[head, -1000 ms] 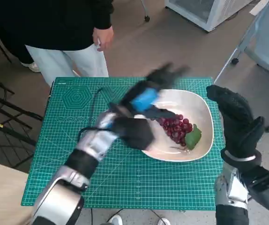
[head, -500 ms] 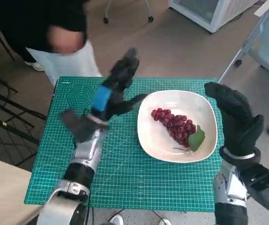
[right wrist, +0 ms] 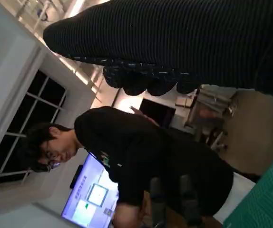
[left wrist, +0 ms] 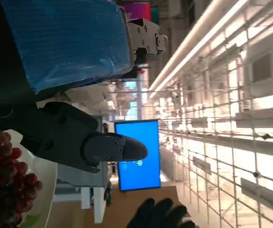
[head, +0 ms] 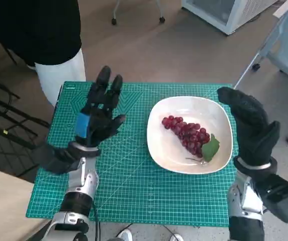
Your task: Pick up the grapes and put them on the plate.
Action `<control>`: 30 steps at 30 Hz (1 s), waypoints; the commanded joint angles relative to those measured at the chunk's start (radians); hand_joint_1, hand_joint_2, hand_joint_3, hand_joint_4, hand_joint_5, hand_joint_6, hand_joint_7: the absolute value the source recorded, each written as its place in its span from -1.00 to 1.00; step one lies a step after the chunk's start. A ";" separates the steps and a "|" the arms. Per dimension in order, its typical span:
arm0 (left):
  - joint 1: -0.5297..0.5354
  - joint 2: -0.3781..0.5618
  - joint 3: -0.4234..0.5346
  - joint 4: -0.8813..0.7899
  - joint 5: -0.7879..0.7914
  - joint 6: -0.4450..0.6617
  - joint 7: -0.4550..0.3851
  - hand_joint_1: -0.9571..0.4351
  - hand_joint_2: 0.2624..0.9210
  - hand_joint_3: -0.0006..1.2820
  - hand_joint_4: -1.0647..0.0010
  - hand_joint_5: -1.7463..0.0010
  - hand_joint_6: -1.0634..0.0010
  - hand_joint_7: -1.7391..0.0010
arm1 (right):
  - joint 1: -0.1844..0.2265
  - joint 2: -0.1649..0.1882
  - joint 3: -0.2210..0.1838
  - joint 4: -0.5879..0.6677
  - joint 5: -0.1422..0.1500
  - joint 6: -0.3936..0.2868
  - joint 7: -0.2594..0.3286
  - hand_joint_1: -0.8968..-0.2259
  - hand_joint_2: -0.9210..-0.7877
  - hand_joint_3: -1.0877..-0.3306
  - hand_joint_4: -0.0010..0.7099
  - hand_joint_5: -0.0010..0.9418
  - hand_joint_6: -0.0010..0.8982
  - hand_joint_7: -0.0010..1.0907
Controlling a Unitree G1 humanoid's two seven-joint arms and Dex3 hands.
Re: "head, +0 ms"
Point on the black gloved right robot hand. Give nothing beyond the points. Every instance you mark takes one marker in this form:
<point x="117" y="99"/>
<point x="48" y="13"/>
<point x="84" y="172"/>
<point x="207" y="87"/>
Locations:
<point x="254" y="130"/>

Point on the bare left hand, blue tape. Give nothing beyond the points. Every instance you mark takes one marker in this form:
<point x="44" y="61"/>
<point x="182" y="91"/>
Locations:
<point x="98" y="120"/>

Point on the red toy grapes with leaf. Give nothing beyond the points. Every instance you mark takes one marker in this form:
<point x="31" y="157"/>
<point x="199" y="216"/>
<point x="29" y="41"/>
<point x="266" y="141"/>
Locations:
<point x="191" y="135"/>

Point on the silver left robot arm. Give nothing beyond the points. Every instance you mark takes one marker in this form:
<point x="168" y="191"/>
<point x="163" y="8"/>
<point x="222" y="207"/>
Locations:
<point x="80" y="198"/>

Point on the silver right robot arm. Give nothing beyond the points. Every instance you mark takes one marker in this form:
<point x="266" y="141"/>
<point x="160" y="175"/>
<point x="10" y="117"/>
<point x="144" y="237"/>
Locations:
<point x="244" y="200"/>

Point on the white plate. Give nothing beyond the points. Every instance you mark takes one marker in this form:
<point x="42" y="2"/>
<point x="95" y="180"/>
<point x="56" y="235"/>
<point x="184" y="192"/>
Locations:
<point x="174" y="160"/>

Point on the green cutting mat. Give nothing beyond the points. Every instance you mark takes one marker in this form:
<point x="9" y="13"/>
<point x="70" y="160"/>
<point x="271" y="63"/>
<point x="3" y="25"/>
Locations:
<point x="134" y="188"/>

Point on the grey metal rack cart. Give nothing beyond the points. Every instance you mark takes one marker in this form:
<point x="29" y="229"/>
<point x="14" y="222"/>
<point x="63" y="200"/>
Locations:
<point x="284" y="50"/>

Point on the white freezer cabinet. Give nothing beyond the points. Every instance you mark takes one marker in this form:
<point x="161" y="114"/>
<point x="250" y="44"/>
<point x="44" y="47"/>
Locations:
<point x="234" y="22"/>

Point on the person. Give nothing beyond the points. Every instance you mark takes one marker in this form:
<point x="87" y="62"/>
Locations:
<point x="33" y="30"/>

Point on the rolling chair base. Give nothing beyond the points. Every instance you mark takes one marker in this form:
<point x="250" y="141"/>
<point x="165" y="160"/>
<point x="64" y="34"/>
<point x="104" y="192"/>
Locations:
<point x="162" y="18"/>

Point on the wooden side table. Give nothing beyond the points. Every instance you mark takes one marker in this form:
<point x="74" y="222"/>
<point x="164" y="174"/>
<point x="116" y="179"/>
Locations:
<point x="8" y="208"/>

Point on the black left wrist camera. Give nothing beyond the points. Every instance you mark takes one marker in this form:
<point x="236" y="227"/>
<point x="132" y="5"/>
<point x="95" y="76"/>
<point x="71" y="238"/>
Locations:
<point x="56" y="160"/>

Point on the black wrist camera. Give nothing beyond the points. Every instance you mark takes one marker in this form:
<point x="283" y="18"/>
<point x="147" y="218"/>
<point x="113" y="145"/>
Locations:
<point x="284" y="198"/>
<point x="56" y="160"/>

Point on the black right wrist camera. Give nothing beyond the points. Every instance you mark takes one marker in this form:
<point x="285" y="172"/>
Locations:
<point x="284" y="198"/>

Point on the black metal chair frame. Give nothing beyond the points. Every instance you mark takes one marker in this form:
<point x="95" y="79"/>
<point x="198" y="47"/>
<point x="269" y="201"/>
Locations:
<point x="21" y="112"/>

